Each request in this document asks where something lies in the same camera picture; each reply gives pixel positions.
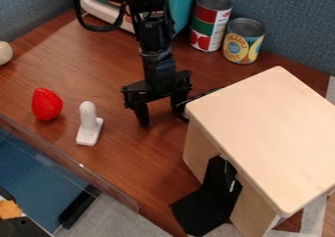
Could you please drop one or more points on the red and green can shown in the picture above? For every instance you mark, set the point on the red and green can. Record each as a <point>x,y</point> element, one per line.
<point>210,25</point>

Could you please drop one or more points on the cream round toy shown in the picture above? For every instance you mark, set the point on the cream round toy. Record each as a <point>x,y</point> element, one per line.
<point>4,53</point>

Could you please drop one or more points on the red toy strawberry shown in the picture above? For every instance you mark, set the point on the red toy strawberry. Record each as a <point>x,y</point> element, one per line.
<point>46,104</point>

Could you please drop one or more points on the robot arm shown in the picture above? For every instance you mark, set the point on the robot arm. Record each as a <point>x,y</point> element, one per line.
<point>152,35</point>

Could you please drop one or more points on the white toy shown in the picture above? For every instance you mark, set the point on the white toy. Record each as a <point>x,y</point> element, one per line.
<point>89,125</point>

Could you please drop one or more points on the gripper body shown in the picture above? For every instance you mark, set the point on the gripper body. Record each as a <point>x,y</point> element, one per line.
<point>160,81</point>

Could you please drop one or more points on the yellow and blue can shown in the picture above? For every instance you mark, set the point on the yellow and blue can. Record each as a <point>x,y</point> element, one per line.
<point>242,43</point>

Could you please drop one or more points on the black drawer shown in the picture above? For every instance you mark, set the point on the black drawer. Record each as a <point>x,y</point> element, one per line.
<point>218,182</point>

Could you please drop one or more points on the light wooden cabinet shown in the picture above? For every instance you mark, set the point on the light wooden cabinet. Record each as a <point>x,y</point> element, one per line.
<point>266,130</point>

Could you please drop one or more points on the white and teal machine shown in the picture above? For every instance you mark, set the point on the white and teal machine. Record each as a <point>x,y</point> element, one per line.
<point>187,6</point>

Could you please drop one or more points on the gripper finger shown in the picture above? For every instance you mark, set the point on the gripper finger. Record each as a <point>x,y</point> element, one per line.
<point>180,108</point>
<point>142,115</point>

